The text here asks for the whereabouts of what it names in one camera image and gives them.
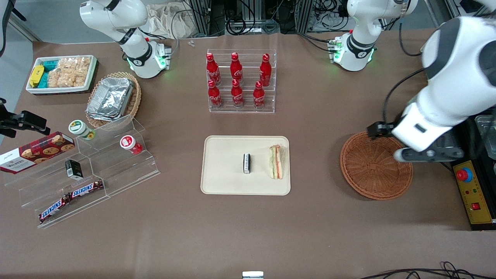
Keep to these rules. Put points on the triangle sandwich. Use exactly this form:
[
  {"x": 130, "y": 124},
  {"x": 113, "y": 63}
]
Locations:
[{"x": 276, "y": 162}]

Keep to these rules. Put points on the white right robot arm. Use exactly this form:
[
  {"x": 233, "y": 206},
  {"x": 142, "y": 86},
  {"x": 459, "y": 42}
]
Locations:
[{"x": 128, "y": 35}]

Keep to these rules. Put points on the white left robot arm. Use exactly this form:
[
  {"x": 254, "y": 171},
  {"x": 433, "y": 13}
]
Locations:
[{"x": 449, "y": 69}]

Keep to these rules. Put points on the round brown wicker basket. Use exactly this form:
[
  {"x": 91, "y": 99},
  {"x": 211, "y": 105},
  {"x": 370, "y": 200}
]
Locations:
[{"x": 372, "y": 170}]

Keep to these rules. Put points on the oval wicker basket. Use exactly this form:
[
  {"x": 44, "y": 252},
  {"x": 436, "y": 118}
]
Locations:
[{"x": 135, "y": 97}]

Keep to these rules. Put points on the cream plastic tray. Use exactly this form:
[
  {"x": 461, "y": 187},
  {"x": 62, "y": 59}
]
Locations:
[{"x": 224, "y": 170}]

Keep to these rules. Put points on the red tartan cookie box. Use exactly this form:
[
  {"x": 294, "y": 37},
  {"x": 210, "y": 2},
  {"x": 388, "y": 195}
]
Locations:
[{"x": 35, "y": 153}]

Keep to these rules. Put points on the white rectangular snack bin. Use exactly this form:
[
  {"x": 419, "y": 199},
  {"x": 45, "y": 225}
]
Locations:
[{"x": 62, "y": 90}]

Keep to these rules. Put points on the teal snack pack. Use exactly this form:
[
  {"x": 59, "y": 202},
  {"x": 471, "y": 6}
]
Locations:
[
  {"x": 43, "y": 80},
  {"x": 50, "y": 65}
]

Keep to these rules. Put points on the green lid yogurt cup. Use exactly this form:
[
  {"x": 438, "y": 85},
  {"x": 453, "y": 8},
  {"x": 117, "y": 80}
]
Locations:
[{"x": 79, "y": 128}]

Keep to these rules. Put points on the yellow snack pack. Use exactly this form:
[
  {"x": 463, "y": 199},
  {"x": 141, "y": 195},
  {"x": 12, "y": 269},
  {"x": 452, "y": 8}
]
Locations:
[{"x": 36, "y": 75}]

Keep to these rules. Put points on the clear rice cracker bag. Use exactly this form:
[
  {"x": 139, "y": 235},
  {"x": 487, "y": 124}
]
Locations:
[
  {"x": 75, "y": 66},
  {"x": 62, "y": 79}
]

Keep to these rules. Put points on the red emergency stop button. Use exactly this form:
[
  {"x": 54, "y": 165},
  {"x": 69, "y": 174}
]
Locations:
[{"x": 463, "y": 175}]

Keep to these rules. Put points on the small black carton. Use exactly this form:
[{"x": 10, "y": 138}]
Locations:
[{"x": 73, "y": 169}]

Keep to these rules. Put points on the aluminium foil container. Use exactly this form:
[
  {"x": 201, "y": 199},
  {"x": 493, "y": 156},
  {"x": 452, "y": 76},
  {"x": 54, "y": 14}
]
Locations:
[{"x": 110, "y": 99}]

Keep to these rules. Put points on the yellow control box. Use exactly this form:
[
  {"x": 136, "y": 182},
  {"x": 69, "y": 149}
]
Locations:
[{"x": 478, "y": 193}]

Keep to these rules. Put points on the snickers chocolate bar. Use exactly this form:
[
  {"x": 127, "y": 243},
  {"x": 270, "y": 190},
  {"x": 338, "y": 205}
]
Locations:
[
  {"x": 54, "y": 209},
  {"x": 87, "y": 189}
]

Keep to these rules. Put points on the red white snack cup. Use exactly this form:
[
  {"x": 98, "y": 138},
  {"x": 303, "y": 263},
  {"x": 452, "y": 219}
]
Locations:
[{"x": 128, "y": 143}]

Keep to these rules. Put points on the clear acrylic stepped shelf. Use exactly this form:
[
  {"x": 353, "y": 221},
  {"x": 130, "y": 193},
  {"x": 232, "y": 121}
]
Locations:
[{"x": 116, "y": 174}]

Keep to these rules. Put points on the red cola bottle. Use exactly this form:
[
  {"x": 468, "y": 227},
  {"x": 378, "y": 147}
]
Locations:
[
  {"x": 214, "y": 96},
  {"x": 214, "y": 69},
  {"x": 259, "y": 97},
  {"x": 237, "y": 95},
  {"x": 265, "y": 71},
  {"x": 236, "y": 69}
]

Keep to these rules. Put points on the clear acrylic bottle rack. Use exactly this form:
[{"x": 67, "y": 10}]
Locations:
[{"x": 248, "y": 97}]

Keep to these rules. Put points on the small black white box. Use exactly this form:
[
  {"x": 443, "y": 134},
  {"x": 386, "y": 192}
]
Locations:
[{"x": 247, "y": 163}]

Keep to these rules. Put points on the beige cloth bag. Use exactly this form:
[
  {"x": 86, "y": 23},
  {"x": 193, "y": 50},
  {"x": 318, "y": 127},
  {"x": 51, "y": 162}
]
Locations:
[{"x": 166, "y": 19}]

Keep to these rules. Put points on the white silver device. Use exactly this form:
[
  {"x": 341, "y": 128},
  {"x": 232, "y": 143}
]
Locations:
[{"x": 252, "y": 275}]

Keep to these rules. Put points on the red rocker switch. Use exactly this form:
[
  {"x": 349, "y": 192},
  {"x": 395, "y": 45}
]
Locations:
[{"x": 476, "y": 206}]

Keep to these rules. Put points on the aluminium frame rack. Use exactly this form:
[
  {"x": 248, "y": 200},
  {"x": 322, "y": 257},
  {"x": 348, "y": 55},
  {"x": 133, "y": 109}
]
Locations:
[{"x": 252, "y": 11}]

